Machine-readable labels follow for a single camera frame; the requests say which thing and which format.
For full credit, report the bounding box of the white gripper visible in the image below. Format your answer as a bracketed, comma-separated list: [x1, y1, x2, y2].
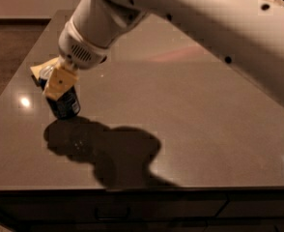
[43, 16, 108, 101]

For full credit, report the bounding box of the blue pepsi can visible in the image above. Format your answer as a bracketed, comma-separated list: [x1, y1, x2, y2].
[39, 65, 80, 119]

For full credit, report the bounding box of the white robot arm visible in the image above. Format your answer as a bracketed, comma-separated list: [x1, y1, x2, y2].
[43, 0, 284, 106]

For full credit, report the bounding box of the yellow sponge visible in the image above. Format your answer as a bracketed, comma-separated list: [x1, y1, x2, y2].
[30, 58, 58, 80]

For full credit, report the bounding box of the dark drawer with handle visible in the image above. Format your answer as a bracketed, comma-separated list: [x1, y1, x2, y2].
[0, 194, 226, 222]

